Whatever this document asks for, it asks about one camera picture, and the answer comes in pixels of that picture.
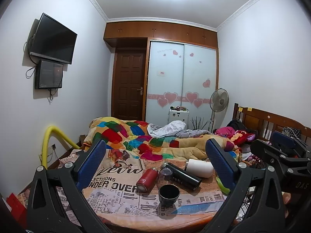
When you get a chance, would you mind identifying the clear glass cup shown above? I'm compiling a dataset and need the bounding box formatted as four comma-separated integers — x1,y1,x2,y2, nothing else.
158,168,173,182

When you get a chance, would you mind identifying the black cup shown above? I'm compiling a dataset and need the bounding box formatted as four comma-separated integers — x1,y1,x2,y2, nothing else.
158,184,181,207

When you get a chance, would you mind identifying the person's right hand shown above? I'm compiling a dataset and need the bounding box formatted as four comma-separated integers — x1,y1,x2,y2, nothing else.
282,191,292,220

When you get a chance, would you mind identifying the green plastic item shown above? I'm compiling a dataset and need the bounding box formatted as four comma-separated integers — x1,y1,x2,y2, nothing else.
216,176,231,195

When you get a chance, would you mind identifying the wooden overhead cabinet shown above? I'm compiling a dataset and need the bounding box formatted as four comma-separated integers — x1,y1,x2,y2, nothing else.
103,21,218,48

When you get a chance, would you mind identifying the brown wooden door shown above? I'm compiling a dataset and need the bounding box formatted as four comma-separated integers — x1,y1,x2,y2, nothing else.
113,49,147,121

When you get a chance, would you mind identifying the wall mounted television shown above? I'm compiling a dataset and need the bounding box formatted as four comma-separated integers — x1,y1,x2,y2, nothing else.
29,13,78,65

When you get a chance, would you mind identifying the small white appliance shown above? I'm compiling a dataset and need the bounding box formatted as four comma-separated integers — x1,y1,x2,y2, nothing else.
168,109,189,129

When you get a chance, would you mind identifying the grey blanket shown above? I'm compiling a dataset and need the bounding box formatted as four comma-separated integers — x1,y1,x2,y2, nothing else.
147,121,212,139

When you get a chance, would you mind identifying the black flask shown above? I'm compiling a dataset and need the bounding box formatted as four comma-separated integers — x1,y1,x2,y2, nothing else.
160,162,203,190

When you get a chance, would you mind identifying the black bag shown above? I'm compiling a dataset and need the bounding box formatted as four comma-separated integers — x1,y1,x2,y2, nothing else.
226,119,248,133

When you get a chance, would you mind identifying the black wall cable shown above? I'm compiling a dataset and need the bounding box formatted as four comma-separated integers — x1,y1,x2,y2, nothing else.
24,35,39,79

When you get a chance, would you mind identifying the newspaper print cloth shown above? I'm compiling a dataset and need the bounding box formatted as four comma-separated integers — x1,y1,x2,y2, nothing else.
17,148,234,226

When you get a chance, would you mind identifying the white flask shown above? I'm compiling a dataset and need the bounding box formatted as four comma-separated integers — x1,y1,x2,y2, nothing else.
186,158,214,178

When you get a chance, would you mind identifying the red plush toy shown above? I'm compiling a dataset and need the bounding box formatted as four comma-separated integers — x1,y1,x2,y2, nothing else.
228,129,255,147

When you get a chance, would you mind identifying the standing fan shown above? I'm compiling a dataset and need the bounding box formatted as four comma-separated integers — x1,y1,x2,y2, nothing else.
209,88,229,133

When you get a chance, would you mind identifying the black dotted cloth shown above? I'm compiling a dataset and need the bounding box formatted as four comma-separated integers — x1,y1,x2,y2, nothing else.
282,127,303,137

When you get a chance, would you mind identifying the dried twig plant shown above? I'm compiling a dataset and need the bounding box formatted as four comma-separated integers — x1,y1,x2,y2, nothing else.
191,117,209,130

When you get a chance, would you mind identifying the red box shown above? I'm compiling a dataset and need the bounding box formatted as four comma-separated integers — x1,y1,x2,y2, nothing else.
6,192,27,229

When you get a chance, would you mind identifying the red flask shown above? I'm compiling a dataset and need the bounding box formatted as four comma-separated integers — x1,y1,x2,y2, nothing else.
136,167,158,193

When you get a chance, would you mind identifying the yellow foam tube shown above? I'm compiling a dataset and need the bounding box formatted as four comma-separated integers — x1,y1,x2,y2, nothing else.
42,125,80,169

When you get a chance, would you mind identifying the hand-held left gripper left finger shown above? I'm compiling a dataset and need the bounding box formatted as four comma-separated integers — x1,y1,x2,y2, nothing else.
26,139,108,233

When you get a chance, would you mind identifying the frosted wardrobe with hearts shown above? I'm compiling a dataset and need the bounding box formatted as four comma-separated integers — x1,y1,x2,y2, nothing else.
146,39,217,131

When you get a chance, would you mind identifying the small black monitor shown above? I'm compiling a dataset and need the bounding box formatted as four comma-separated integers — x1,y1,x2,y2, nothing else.
34,59,64,89

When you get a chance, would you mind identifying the pink cloth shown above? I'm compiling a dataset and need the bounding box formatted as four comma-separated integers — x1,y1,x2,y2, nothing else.
215,127,235,136

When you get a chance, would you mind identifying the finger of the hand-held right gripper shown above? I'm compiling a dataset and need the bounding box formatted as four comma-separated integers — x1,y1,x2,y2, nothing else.
271,131,307,157
250,139,311,173

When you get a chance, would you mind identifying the wooden bed headboard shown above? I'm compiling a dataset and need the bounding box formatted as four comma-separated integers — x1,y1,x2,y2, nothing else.
232,103,311,148

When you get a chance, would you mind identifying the colourful patchwork blanket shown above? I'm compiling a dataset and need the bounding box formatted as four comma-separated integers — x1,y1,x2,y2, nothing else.
83,117,240,162

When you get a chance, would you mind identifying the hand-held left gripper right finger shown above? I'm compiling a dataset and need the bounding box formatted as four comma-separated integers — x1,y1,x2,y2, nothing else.
203,138,286,233

